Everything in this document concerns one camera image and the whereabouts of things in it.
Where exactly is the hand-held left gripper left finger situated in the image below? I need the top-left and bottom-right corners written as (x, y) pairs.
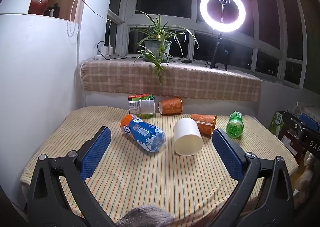
top-left (26, 126), bottom-right (118, 227)

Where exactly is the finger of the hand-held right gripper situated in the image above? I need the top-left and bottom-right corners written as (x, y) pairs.
top-left (285, 111), bottom-right (320, 141)

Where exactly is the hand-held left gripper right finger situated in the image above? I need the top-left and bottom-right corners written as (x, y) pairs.
top-left (207, 128), bottom-right (296, 227)

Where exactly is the white cup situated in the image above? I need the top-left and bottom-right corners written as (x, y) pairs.
top-left (174, 117), bottom-right (202, 156)

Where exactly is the orange patterned paper cup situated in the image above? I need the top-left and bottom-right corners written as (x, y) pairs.
top-left (158, 97), bottom-right (184, 116)
top-left (190, 114), bottom-right (217, 137)

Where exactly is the dark printed carton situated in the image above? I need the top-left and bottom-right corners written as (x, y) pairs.
top-left (277, 127), bottom-right (305, 163)

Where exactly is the green plastic bottle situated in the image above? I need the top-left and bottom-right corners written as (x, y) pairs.
top-left (226, 111), bottom-right (244, 139)

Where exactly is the white plush toy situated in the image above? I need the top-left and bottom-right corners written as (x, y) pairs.
top-left (294, 153), bottom-right (316, 197)

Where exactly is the green printed carton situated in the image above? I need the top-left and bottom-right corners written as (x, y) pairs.
top-left (269, 112), bottom-right (285, 135)

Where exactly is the blue and orange plastic bottle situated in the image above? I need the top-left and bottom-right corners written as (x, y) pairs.
top-left (120, 114), bottom-right (167, 153)

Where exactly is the striped yellow table cloth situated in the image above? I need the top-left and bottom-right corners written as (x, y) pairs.
top-left (20, 106), bottom-right (299, 225)

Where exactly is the green bottle with white label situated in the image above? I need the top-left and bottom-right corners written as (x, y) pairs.
top-left (128, 94), bottom-right (156, 118)

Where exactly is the plaid windowsill cloth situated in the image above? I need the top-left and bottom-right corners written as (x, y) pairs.
top-left (80, 58), bottom-right (262, 103)

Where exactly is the grey knitted cloth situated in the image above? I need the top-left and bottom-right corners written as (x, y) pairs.
top-left (115, 204), bottom-right (173, 227)

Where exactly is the potted spider plant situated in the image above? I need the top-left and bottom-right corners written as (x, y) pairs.
top-left (132, 11), bottom-right (199, 84)

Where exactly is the white window frame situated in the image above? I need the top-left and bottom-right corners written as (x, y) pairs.
top-left (107, 0), bottom-right (310, 90)

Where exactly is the ring light on black tripod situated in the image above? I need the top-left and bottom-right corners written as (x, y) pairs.
top-left (199, 0), bottom-right (247, 72)

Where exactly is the white charging cable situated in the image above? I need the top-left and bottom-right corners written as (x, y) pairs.
top-left (69, 0), bottom-right (112, 47)

